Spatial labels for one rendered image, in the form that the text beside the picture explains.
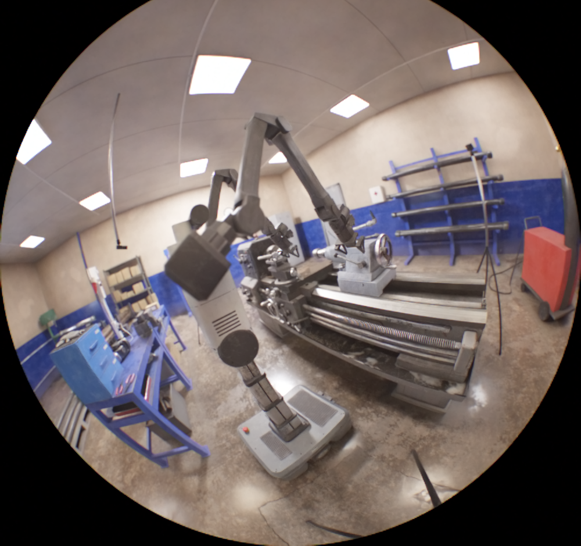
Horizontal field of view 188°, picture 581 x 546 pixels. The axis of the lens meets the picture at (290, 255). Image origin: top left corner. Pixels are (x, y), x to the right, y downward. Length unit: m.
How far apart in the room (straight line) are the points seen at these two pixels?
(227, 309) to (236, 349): 0.16
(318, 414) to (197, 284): 1.14
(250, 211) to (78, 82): 2.33
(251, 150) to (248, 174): 0.08
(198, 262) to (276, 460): 1.16
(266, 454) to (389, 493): 0.80
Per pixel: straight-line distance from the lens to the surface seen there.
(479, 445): 1.61
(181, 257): 0.38
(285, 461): 1.25
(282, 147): 0.66
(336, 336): 1.60
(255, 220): 0.44
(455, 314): 0.98
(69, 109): 2.66
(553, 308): 2.54
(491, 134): 4.25
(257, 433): 1.38
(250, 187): 0.48
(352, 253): 1.23
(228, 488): 1.66
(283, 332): 2.48
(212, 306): 0.57
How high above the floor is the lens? 1.41
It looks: 10 degrees down
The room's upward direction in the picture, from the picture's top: 17 degrees counter-clockwise
